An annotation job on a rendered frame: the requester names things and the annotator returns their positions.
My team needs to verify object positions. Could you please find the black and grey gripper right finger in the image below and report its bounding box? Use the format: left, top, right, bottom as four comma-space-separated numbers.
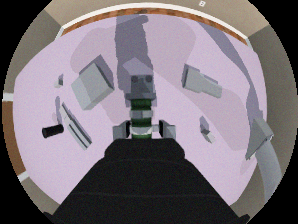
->
159, 120, 176, 140

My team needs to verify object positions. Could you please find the black cylinder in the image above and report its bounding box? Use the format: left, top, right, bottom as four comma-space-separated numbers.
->
42, 124, 64, 139

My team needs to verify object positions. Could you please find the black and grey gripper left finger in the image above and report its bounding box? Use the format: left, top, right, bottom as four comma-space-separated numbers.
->
112, 120, 131, 141

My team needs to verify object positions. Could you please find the silver metal band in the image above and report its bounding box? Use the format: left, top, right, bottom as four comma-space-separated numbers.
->
129, 124, 159, 135
129, 110, 153, 119

